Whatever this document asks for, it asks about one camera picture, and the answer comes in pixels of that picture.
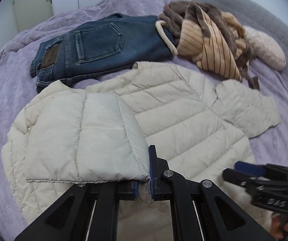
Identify person's right hand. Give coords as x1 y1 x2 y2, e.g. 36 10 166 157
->
269 213 288 240

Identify white door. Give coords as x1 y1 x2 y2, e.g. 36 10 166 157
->
13 0 54 32

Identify brown striped plush robe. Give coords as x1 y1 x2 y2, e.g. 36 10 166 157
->
155 0 260 89

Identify cream quilted puffer jacket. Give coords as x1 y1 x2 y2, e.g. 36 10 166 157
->
1 61 281 240

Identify blue denim jeans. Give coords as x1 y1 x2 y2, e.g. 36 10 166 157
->
30 13 173 93

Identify pink fluffy pillow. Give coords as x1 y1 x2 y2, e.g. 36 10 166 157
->
243 26 286 71

